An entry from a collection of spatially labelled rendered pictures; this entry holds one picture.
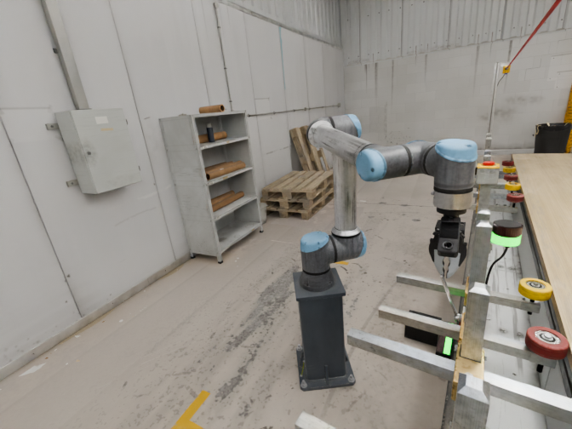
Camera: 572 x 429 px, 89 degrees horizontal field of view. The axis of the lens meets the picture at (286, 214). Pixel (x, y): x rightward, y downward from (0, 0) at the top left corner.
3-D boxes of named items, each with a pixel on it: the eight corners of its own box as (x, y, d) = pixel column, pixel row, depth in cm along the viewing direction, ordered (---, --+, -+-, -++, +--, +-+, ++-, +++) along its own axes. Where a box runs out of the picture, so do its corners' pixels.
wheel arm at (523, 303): (396, 284, 116) (396, 275, 115) (397, 280, 119) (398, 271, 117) (538, 316, 93) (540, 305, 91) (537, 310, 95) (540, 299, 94)
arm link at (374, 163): (298, 117, 135) (371, 149, 75) (324, 115, 137) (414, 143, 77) (300, 143, 140) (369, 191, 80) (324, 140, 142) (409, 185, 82)
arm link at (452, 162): (456, 136, 78) (489, 139, 69) (453, 182, 82) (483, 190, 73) (425, 141, 76) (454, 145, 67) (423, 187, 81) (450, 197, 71)
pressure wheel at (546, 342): (520, 376, 75) (529, 340, 71) (518, 354, 81) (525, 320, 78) (563, 389, 71) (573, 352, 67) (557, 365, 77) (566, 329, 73)
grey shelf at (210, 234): (191, 258, 340) (157, 118, 289) (237, 228, 414) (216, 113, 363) (220, 264, 320) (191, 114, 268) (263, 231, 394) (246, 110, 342)
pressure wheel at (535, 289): (532, 324, 91) (539, 293, 87) (507, 309, 98) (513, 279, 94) (551, 317, 93) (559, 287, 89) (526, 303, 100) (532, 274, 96)
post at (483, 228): (458, 367, 91) (476, 222, 75) (459, 358, 93) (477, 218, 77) (471, 371, 89) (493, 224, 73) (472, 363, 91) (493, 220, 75)
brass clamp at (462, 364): (447, 398, 59) (449, 380, 57) (454, 351, 69) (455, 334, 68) (483, 412, 56) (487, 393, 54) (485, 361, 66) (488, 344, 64)
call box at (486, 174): (475, 185, 115) (477, 166, 112) (476, 181, 120) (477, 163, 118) (496, 186, 111) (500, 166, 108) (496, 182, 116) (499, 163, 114)
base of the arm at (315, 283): (301, 294, 151) (300, 277, 148) (298, 274, 169) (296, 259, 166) (338, 289, 152) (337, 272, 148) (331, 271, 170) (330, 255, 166)
